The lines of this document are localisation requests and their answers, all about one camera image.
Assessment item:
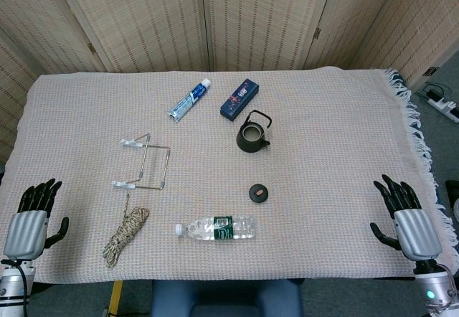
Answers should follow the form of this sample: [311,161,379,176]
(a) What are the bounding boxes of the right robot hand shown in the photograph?
[369,174,443,262]

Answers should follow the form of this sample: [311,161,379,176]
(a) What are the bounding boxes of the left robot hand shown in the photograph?
[2,178,70,261]

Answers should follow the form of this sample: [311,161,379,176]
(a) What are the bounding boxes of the black teapot lid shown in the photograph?
[249,184,270,203]

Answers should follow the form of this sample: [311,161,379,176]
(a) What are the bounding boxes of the black teapot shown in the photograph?
[236,109,273,153]

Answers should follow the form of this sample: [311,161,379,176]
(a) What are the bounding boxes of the white power strip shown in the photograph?
[425,93,459,123]

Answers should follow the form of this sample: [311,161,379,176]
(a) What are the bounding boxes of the clear plastic water bottle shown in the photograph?
[174,215,257,242]

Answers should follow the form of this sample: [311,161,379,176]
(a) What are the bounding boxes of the beige woven tablecloth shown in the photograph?
[0,65,459,285]

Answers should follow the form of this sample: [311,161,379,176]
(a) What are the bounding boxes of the blue chair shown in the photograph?
[149,279,304,317]

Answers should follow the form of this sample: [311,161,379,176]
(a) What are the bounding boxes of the blue white toothpaste tube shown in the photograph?
[167,77,212,125]

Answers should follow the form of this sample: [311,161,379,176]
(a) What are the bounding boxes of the dark blue rectangular box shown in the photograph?
[219,78,260,121]

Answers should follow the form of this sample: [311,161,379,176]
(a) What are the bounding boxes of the woven folding screen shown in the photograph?
[0,0,459,164]

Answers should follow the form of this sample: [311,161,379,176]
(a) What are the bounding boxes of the coiled braided rope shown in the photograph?
[103,194,151,268]

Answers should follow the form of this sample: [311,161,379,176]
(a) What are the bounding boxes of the metal wire display stand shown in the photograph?
[110,133,171,191]

